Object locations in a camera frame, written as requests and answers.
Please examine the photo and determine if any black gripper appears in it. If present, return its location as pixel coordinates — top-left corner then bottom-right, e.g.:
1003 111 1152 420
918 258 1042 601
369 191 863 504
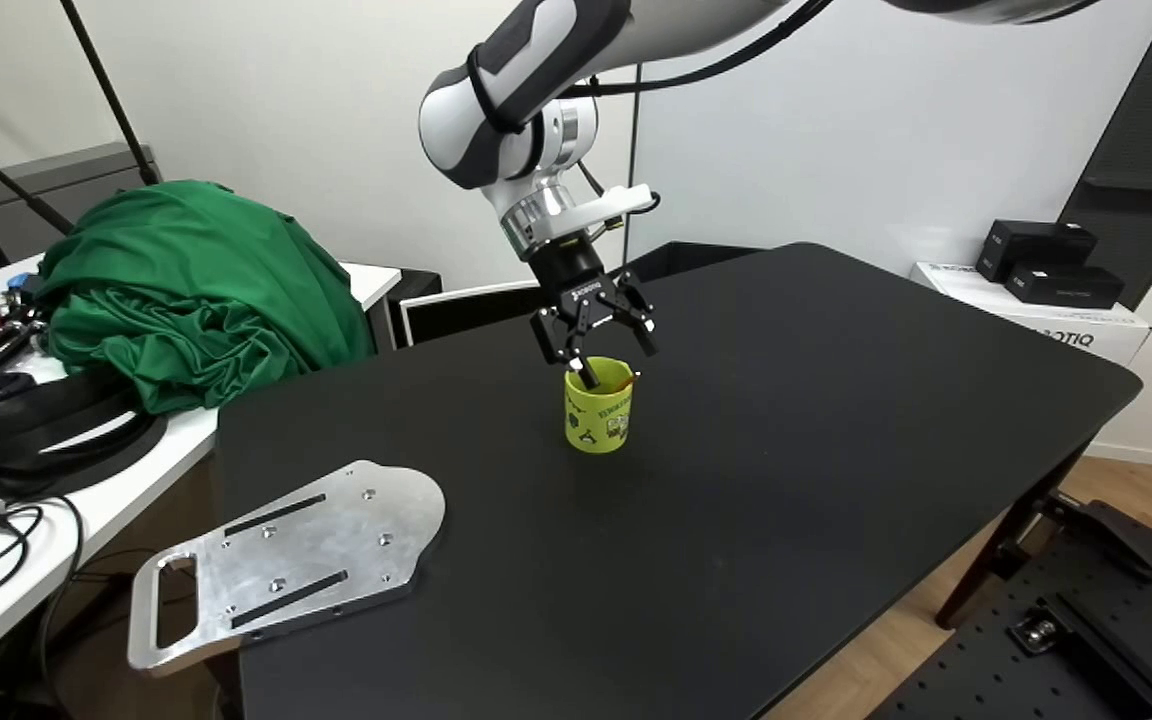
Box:
526 242 654 386

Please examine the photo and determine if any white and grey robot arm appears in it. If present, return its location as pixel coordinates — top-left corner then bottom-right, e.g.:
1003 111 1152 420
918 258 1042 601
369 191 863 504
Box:
415 0 833 379

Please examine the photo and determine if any yellow-green mug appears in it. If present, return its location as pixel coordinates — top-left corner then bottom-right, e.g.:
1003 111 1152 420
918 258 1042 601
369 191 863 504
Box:
562 356 635 456

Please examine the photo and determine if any silver metal mounting plate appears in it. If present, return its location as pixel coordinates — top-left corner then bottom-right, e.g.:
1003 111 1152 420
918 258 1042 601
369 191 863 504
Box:
127 461 447 675

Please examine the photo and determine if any green cloth pile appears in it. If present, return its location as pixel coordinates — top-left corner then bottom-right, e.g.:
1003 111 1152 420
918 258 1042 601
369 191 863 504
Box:
36 180 374 417

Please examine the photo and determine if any black device on box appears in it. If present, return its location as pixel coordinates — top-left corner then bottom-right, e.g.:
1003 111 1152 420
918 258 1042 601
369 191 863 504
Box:
974 222 1124 307

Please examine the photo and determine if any black tripod pole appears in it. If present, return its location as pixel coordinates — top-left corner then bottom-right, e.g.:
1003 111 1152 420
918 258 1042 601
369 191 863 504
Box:
55 0 158 185

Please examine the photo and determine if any white cardboard box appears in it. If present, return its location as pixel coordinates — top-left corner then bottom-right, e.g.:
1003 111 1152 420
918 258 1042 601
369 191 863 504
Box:
911 265 1152 364

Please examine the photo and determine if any black perforated breadboard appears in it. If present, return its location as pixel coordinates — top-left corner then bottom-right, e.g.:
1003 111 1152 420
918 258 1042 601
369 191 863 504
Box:
873 504 1152 720

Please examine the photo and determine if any white side table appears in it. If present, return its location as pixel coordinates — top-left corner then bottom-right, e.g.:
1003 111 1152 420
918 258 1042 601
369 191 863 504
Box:
0 258 399 639

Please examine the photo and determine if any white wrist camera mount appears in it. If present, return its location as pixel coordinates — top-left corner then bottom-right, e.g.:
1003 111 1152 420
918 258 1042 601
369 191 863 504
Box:
499 180 654 259

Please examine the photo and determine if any black cable coil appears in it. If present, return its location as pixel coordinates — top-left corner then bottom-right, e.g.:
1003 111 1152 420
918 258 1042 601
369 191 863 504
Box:
0 371 169 504

